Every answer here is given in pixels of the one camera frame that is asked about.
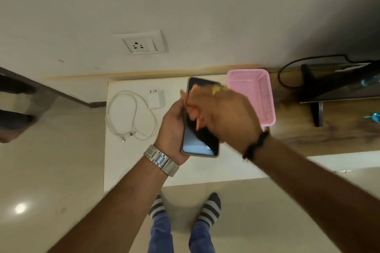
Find person's right hand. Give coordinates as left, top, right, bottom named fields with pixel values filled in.
left=184, top=84, right=265, bottom=155

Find person's left hand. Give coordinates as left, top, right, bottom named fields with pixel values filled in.
left=153, top=90, right=190, bottom=166

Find black smartphone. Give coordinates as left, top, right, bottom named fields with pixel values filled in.
left=180, top=77, right=222, bottom=158

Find person's right forearm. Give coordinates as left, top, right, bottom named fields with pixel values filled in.
left=249, top=135, right=380, bottom=253

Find person's left forearm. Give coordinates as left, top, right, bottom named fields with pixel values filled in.
left=47, top=155, right=168, bottom=253

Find white power adapter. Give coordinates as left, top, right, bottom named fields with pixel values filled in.
left=147, top=89, right=166, bottom=110

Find pink plastic basket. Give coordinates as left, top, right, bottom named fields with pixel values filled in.
left=226, top=69, right=276, bottom=127

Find silver metal wristwatch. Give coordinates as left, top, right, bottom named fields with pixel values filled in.
left=143, top=144, right=180, bottom=177

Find black wrist band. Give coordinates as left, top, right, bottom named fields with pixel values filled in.
left=242, top=130, right=270, bottom=161

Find striped sock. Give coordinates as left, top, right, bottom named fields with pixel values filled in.
left=148, top=194, right=167, bottom=221
left=197, top=193, right=221, bottom=228

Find blue trousers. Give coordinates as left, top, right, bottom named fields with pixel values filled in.
left=147, top=213, right=216, bottom=253

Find black monitor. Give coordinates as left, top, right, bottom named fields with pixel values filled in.
left=299, top=59, right=380, bottom=127

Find blue plastic object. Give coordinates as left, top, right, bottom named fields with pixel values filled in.
left=364, top=112, right=380, bottom=125

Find white charging cable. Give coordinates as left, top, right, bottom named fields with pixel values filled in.
left=106, top=90, right=158, bottom=143

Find white wall socket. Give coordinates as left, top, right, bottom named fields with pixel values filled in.
left=114, top=30, right=169, bottom=55

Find black power cable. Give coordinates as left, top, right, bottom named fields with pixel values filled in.
left=277, top=54, right=380, bottom=89

